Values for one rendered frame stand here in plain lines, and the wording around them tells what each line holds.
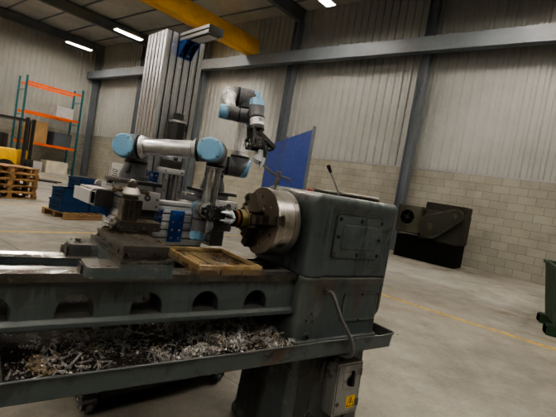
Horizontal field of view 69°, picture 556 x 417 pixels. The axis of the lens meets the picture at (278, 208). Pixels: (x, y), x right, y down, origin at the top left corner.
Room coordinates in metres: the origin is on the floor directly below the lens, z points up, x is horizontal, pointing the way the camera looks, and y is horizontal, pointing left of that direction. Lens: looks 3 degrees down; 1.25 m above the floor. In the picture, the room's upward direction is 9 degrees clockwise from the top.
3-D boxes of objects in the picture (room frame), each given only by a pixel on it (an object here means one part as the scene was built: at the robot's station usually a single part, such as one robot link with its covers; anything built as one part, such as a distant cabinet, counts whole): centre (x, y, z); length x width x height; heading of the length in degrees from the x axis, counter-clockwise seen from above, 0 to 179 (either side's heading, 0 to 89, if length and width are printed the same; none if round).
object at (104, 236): (1.57, 0.55, 0.95); 0.43 x 0.17 x 0.05; 37
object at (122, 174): (2.16, 0.78, 1.21); 0.15 x 0.15 x 0.10
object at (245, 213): (1.84, 0.16, 1.08); 0.09 x 0.09 x 0.09; 37
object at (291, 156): (8.89, 0.07, 1.18); 4.12 x 0.80 x 2.35; 13
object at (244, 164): (2.53, 0.29, 1.54); 0.15 x 0.12 x 0.55; 103
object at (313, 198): (2.19, -0.27, 1.06); 0.59 x 0.48 x 0.39; 127
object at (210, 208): (1.88, 0.28, 1.08); 0.12 x 0.09 x 0.08; 36
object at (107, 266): (1.53, 0.58, 0.90); 0.47 x 0.30 x 0.06; 37
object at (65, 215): (8.18, 3.87, 0.39); 1.20 x 0.80 x 0.79; 149
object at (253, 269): (1.77, 0.25, 0.89); 0.36 x 0.30 x 0.04; 37
